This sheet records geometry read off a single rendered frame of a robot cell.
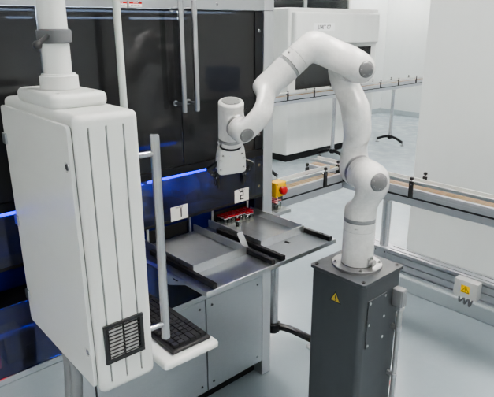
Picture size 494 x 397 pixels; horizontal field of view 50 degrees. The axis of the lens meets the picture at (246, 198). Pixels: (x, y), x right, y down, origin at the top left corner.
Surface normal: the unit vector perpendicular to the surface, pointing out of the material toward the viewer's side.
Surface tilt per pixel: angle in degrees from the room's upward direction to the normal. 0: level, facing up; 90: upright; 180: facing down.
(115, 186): 90
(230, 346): 90
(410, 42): 90
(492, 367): 0
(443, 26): 90
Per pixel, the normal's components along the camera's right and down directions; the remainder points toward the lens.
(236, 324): 0.68, 0.22
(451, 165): -0.74, 0.22
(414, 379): 0.00, -0.95
